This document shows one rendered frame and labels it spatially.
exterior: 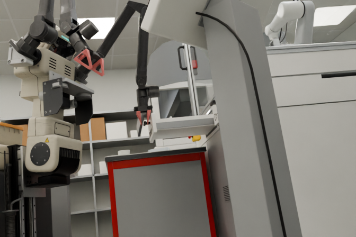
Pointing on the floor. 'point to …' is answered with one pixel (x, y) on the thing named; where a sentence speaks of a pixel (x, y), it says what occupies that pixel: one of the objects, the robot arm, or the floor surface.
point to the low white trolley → (160, 194)
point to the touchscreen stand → (249, 122)
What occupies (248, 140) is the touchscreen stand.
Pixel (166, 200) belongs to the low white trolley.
